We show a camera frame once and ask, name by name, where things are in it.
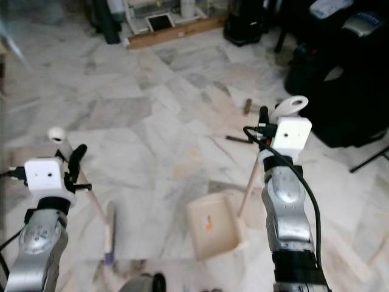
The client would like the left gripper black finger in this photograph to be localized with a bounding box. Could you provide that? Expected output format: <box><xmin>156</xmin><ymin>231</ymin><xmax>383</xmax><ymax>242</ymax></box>
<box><xmin>68</xmin><ymin>144</ymin><xmax>86</xmax><ymax>180</ymax></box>

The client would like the wooden handled broom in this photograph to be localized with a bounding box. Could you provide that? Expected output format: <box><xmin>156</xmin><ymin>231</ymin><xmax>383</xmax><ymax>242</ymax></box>
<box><xmin>47</xmin><ymin>126</ymin><xmax>117</xmax><ymax>266</ymax></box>

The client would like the cream long handled dustpan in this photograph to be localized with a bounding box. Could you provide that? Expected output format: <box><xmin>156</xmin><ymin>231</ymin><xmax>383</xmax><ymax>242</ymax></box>
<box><xmin>185</xmin><ymin>95</ymin><xmax>310</xmax><ymax>262</ymax></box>

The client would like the thin dark stick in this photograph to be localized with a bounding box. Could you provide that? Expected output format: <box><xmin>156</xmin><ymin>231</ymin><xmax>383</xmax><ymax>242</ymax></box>
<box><xmin>224</xmin><ymin>134</ymin><xmax>253</xmax><ymax>145</ymax></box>

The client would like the large black bag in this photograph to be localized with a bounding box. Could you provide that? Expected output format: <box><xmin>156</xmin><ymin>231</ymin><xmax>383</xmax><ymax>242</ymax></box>
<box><xmin>282</xmin><ymin>0</ymin><xmax>389</xmax><ymax>148</ymax></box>

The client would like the thin black rod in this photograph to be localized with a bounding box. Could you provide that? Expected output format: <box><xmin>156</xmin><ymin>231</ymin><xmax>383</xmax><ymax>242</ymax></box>
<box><xmin>349</xmin><ymin>145</ymin><xmax>389</xmax><ymax>175</ymax></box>

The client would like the black robot foot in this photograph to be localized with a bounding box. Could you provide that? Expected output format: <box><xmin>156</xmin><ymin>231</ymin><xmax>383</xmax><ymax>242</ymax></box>
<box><xmin>118</xmin><ymin>273</ymin><xmax>167</xmax><ymax>292</ymax></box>

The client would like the long wooden plank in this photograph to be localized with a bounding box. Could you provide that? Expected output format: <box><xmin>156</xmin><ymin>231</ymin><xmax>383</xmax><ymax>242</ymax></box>
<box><xmin>127</xmin><ymin>15</ymin><xmax>229</xmax><ymax>50</ymax></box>

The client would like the black upright pipe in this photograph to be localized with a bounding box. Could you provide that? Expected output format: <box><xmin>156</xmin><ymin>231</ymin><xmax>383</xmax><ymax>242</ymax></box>
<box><xmin>94</xmin><ymin>0</ymin><xmax>123</xmax><ymax>45</ymax></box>

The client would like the white appliance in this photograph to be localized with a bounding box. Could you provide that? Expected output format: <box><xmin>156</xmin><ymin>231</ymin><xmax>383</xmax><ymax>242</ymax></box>
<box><xmin>122</xmin><ymin>0</ymin><xmax>215</xmax><ymax>35</ymax></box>

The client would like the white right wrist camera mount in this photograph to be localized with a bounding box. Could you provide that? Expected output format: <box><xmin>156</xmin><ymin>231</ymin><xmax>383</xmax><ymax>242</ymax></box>
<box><xmin>272</xmin><ymin>117</ymin><xmax>313</xmax><ymax>156</ymax></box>

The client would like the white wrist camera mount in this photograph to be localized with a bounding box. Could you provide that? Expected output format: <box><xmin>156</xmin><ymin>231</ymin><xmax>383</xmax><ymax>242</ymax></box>
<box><xmin>24</xmin><ymin>158</ymin><xmax>69</xmax><ymax>202</ymax></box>
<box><xmin>272</xmin><ymin>117</ymin><xmax>313</xmax><ymax>156</ymax></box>

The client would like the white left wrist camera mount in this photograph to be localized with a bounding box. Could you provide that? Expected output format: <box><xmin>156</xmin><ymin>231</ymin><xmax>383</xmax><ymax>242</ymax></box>
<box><xmin>24</xmin><ymin>158</ymin><xmax>69</xmax><ymax>202</ymax></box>

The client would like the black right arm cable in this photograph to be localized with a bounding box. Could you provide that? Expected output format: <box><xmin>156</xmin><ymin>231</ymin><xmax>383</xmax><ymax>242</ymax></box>
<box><xmin>243</xmin><ymin>126</ymin><xmax>323</xmax><ymax>268</ymax></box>

